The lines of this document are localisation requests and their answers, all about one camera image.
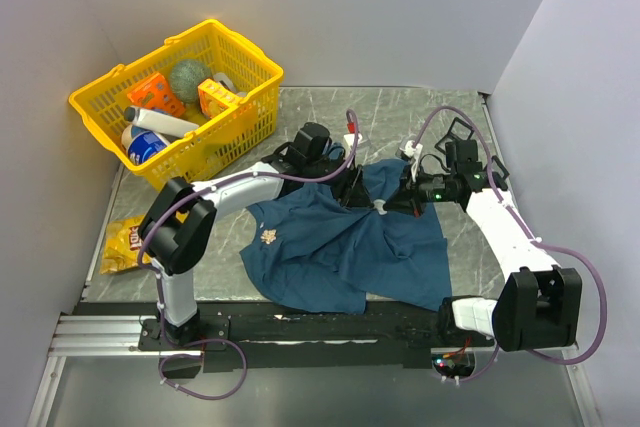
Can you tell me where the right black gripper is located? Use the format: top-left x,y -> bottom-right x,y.
384,162 -> 456,218

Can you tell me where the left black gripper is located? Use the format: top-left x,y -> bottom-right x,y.
306,149 -> 374,210

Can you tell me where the round pale green brooch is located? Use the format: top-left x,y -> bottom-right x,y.
372,199 -> 387,215

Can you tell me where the dark blue t-shirt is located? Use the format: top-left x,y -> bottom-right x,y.
240,185 -> 452,314

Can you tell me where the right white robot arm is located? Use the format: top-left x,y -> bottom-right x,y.
384,139 -> 582,352

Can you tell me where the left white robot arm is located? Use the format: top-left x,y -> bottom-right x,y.
138,110 -> 361,349

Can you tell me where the gold flower brooch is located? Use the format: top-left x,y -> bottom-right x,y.
260,229 -> 277,245

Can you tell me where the orange yellow snack box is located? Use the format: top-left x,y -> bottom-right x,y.
198,74 -> 244,119

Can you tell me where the yellow plastic shopping basket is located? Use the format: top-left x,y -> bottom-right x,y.
68,19 -> 284,190

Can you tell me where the green round melon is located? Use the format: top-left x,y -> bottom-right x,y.
168,59 -> 212,104

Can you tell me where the white tube bottle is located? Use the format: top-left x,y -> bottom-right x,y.
123,106 -> 199,138

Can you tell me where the blue white container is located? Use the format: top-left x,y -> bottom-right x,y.
121,125 -> 170,165

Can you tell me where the yellow chips bag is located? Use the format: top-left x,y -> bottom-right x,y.
99,215 -> 144,275

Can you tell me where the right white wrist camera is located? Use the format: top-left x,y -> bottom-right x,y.
396,138 -> 423,174

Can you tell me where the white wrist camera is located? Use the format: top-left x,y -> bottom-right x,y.
343,133 -> 371,150
396,138 -> 423,174

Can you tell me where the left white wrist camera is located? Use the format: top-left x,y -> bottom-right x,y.
343,133 -> 371,150

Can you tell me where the black square frame marker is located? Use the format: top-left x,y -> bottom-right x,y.
435,117 -> 474,153

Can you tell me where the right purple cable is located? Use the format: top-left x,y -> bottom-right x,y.
410,105 -> 609,383

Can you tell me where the aluminium extrusion rail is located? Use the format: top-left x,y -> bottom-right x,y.
48,315 -> 162,357

